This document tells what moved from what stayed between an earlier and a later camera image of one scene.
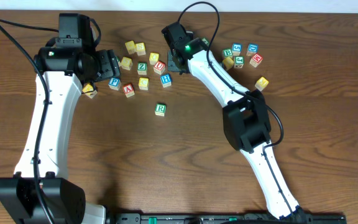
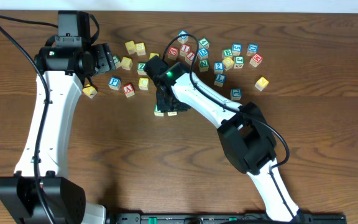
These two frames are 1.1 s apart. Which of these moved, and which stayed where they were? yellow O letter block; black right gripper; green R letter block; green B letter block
Moved: black right gripper
Stayed: green B letter block; yellow O letter block; green R letter block
